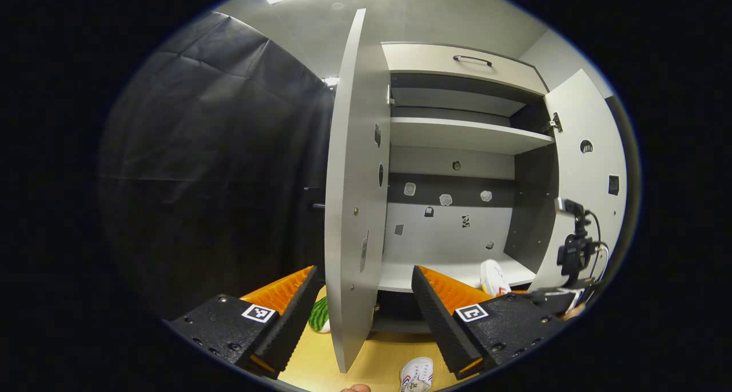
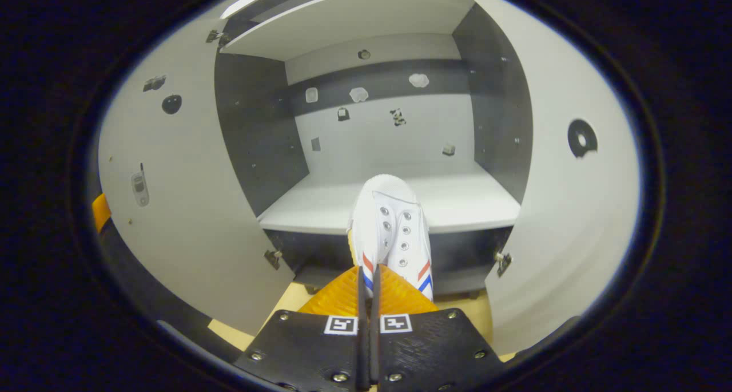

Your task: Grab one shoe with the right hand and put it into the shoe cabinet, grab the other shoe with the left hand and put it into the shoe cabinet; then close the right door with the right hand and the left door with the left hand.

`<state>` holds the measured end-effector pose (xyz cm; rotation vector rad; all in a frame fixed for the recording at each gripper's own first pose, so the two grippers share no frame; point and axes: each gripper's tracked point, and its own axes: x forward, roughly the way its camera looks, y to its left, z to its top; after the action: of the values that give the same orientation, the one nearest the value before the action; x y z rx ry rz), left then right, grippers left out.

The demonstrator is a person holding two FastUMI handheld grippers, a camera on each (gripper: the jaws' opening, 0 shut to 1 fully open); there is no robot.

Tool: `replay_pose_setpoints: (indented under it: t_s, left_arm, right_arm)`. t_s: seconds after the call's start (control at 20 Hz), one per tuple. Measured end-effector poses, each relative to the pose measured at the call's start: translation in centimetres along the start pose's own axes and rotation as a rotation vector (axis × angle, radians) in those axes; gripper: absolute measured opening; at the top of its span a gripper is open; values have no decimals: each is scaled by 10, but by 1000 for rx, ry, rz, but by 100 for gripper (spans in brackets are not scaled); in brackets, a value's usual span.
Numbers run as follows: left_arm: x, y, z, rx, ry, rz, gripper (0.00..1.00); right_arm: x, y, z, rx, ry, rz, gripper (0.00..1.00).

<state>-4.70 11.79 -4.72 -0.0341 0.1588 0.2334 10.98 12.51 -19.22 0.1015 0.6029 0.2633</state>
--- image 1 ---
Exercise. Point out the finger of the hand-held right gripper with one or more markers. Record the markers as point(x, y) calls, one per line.
point(549, 299)

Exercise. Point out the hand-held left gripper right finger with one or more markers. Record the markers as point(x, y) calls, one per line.
point(437, 317)

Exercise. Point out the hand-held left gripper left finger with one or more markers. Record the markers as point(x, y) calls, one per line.
point(297, 317)

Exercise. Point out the white canvas shoe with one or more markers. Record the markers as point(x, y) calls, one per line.
point(493, 277)
point(416, 375)

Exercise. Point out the white shoe cabinet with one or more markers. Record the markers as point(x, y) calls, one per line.
point(457, 134)

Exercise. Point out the watermelon slice toy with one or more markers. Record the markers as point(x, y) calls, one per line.
point(318, 315)

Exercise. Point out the black backdrop cloth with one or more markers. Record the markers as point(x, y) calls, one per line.
point(217, 169)

